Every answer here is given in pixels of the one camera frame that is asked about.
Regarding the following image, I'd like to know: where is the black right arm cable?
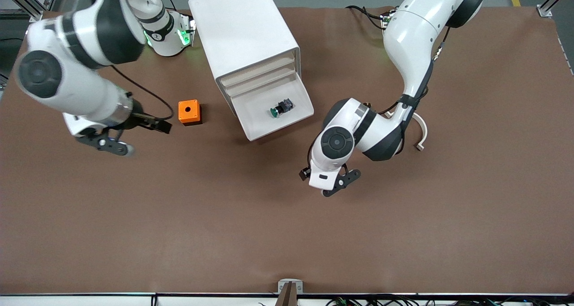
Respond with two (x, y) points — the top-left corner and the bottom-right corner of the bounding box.
(109, 65), (175, 121)

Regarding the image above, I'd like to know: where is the black cable on table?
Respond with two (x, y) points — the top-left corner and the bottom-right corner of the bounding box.
(345, 4), (387, 31)

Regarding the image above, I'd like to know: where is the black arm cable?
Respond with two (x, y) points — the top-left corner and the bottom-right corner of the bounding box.
(306, 26), (449, 181)
(109, 65), (175, 121)

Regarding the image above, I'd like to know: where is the white drawer cabinet shell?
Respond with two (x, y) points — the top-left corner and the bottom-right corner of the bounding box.
(187, 0), (302, 118)

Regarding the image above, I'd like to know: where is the brown table cover sheet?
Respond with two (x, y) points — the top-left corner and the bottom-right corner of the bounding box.
(0, 5), (574, 295)

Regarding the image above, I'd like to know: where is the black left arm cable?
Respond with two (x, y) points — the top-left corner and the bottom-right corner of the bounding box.
(306, 26), (449, 181)

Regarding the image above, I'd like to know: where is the grey metal bracket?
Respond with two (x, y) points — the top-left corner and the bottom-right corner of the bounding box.
(278, 279), (304, 294)

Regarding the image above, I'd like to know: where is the white curved bracket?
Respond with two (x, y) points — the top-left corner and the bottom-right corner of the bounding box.
(386, 110), (429, 152)

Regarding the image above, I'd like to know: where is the aluminium frame post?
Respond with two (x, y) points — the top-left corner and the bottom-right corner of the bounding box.
(0, 0), (45, 23)
(537, 0), (574, 18)

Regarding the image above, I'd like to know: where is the white plastic drawer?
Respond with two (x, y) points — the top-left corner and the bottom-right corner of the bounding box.
(231, 70), (314, 141)
(219, 56), (296, 86)
(223, 67), (297, 97)

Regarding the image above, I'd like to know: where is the brown pole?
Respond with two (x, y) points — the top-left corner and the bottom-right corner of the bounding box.
(274, 282), (298, 306)

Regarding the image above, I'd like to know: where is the orange button box black base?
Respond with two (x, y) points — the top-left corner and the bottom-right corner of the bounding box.
(178, 100), (203, 127)

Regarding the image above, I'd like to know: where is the green push button black body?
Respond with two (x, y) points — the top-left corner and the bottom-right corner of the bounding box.
(270, 98), (294, 118)

